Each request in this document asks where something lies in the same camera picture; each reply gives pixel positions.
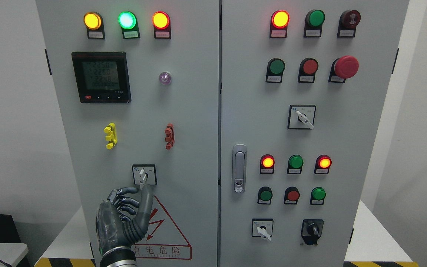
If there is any red emergency stop button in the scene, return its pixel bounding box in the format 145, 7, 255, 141
328, 55, 359, 83

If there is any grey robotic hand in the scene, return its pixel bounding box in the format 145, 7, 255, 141
96, 185, 154, 256

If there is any white side table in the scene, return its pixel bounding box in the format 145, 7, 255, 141
0, 243, 29, 267

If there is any green push button upper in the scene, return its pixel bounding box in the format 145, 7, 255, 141
265, 58, 286, 83

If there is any white rotary switch upper right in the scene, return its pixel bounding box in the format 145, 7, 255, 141
288, 105, 316, 129

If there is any red push button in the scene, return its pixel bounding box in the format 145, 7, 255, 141
283, 187, 300, 205
298, 57, 319, 83

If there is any small purple indicator lamp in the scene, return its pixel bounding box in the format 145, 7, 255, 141
159, 71, 173, 86

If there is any white rotary switch door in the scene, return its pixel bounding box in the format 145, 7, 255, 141
132, 164, 158, 189

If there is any red push button upper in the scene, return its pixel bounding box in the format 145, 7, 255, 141
298, 57, 319, 83

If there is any black digital power meter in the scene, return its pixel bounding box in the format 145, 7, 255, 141
71, 51, 132, 103

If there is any red lit indicator light left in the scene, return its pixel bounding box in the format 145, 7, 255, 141
152, 11, 171, 39

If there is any black rotary selector switch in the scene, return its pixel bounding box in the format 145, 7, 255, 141
301, 219, 324, 245

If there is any yellow indicator light top left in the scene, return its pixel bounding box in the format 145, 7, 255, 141
83, 11, 105, 39

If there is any red electric hazard warning sticker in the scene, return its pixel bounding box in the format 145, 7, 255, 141
132, 196, 192, 260

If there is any red lit indicator middle left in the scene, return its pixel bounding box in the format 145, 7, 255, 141
259, 154, 275, 174

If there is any red lit indicator middle right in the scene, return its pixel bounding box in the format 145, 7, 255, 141
314, 154, 332, 174

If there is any grey left cabinet door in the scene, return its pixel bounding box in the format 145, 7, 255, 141
36, 0, 220, 267

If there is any grey cabinet door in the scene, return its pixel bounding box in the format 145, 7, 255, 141
219, 0, 409, 267
36, 0, 220, 267

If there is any red lit indicator top right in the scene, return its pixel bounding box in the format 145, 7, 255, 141
269, 10, 290, 38

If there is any silver door handle lock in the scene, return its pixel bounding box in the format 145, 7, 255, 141
232, 144, 247, 193

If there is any green indicator middle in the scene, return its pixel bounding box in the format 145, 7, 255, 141
287, 154, 304, 174

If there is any green push button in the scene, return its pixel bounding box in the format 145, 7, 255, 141
257, 186, 273, 205
265, 58, 286, 83
310, 187, 327, 205

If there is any grey right cabinet door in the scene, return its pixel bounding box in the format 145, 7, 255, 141
219, 0, 409, 267

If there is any green push button lower left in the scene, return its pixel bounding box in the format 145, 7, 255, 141
257, 186, 273, 205

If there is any green indicator top right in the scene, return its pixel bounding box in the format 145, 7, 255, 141
303, 10, 325, 38

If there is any white rotary switch lower right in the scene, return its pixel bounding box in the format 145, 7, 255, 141
251, 218, 274, 241

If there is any white rotary switch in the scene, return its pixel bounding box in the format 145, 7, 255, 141
251, 218, 274, 241
288, 105, 316, 129

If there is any green lit indicator light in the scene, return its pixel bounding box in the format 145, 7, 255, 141
117, 11, 140, 39

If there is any dark red buzzer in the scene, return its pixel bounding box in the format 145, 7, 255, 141
337, 10, 361, 38

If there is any red push button lower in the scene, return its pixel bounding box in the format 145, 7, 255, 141
283, 187, 300, 205

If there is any green push button lower right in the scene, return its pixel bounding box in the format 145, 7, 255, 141
310, 187, 327, 205

